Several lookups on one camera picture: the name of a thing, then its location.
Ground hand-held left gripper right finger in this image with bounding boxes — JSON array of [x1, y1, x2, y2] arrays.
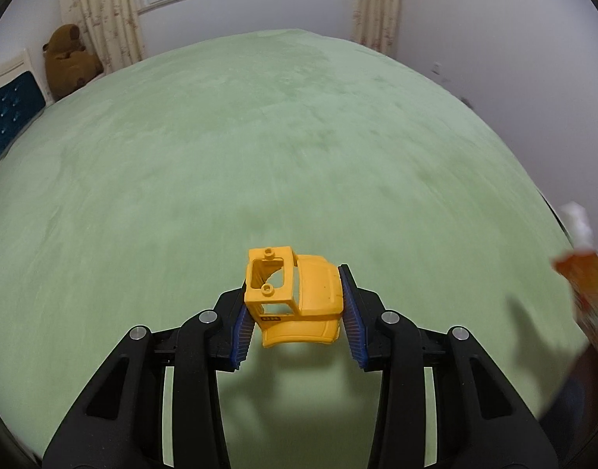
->
[[338, 264, 559, 469]]

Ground white headboard blue tufted panel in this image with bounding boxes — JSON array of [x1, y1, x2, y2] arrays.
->
[[0, 48, 54, 181]]

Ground white crumpled paper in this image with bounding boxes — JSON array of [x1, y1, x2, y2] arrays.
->
[[559, 202, 596, 251]]

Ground green bed blanket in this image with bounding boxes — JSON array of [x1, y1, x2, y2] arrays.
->
[[0, 28, 593, 456]]

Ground cream floral curtain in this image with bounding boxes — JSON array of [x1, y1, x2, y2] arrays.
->
[[59, 0, 146, 75], [350, 0, 403, 57]]

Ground orange snack packet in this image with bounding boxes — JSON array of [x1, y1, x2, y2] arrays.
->
[[552, 249, 598, 353]]

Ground yellow toy truck cab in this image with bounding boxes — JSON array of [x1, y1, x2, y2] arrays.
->
[[244, 246, 346, 349]]

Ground brown plush bear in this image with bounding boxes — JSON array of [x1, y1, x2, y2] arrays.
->
[[41, 24, 105, 102]]

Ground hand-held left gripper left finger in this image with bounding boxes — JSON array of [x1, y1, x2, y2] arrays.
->
[[42, 286, 254, 469]]

